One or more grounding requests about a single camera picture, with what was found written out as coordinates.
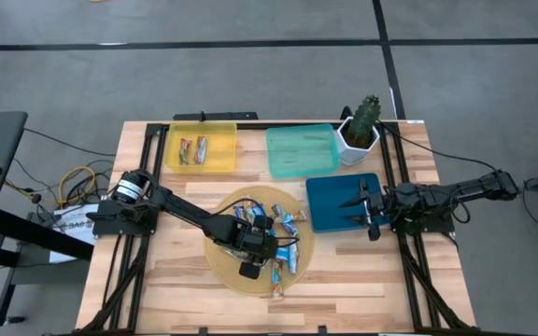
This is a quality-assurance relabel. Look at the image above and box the green cactus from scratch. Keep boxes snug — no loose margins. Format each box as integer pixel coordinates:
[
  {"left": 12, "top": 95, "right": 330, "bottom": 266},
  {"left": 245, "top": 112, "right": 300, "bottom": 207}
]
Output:
[{"left": 346, "top": 94, "right": 383, "bottom": 149}]

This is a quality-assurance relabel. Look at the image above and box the dark blue plastic bin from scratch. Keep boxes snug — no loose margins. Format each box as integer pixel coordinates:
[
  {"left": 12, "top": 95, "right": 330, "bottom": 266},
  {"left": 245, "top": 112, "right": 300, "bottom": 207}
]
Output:
[{"left": 304, "top": 173, "right": 391, "bottom": 234}]

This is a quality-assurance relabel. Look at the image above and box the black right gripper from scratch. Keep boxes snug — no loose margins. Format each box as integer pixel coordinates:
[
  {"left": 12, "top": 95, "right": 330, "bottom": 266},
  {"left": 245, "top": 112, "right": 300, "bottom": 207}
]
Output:
[{"left": 338, "top": 179, "right": 394, "bottom": 243}]

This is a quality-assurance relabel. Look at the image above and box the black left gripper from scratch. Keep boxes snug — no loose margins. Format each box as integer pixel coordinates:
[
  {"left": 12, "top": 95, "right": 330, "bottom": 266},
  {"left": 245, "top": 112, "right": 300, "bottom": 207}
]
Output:
[{"left": 231, "top": 215, "right": 281, "bottom": 280}]

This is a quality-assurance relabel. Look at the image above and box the black power strip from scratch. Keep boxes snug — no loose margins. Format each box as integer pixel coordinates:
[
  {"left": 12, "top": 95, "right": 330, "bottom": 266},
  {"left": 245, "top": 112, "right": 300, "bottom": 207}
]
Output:
[{"left": 173, "top": 110, "right": 260, "bottom": 123}]

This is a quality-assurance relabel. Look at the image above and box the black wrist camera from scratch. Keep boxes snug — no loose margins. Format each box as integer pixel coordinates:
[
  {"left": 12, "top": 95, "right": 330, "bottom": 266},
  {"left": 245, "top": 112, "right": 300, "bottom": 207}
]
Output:
[
  {"left": 372, "top": 190, "right": 391, "bottom": 214},
  {"left": 238, "top": 228, "right": 263, "bottom": 253}
]

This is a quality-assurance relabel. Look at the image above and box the round woven straw placemat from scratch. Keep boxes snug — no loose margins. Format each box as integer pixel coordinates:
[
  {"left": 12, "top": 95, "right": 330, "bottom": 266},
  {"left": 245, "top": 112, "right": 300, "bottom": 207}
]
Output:
[{"left": 203, "top": 185, "right": 317, "bottom": 298}]

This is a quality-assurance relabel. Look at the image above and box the yellow cable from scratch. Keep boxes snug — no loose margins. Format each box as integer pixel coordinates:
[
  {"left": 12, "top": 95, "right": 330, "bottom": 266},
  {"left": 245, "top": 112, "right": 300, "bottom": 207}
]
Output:
[{"left": 58, "top": 165, "right": 97, "bottom": 206}]

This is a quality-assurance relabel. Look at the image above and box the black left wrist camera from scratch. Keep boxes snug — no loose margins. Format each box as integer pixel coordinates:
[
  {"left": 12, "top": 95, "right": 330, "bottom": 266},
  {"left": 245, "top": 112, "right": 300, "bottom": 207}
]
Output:
[{"left": 238, "top": 228, "right": 263, "bottom": 253}]

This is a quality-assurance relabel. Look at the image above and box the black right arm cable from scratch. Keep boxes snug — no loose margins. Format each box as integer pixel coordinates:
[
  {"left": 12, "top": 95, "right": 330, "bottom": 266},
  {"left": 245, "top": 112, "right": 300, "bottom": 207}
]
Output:
[{"left": 376, "top": 119, "right": 502, "bottom": 175}]

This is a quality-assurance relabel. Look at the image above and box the black aluminium table frame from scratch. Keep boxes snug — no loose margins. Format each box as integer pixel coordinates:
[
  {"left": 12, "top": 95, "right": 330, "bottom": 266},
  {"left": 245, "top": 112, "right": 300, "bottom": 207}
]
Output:
[{"left": 79, "top": 120, "right": 474, "bottom": 335}]

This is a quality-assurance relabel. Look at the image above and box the teal plastic bin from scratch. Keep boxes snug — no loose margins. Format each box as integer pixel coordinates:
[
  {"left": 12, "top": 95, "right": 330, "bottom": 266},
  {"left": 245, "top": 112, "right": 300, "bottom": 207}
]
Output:
[{"left": 264, "top": 123, "right": 341, "bottom": 180}]

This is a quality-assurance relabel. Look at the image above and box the yellow plastic bin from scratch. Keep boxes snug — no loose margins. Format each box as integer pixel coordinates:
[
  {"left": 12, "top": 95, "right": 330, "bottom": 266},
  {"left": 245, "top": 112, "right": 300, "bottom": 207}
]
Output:
[{"left": 164, "top": 120, "right": 238, "bottom": 175}]

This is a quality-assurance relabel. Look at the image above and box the white printed paper sheet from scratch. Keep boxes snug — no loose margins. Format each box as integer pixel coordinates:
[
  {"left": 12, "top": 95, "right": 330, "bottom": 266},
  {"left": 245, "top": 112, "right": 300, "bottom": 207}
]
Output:
[{"left": 48, "top": 203, "right": 100, "bottom": 265}]

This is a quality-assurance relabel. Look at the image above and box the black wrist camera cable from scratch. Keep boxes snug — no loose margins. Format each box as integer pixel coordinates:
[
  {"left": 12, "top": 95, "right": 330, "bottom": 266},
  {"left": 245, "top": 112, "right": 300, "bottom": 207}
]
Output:
[{"left": 210, "top": 198, "right": 301, "bottom": 249}]

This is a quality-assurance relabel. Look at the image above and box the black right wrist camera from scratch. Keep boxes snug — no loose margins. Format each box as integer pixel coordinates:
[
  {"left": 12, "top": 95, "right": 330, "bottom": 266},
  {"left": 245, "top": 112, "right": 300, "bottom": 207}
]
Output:
[{"left": 372, "top": 190, "right": 391, "bottom": 214}]

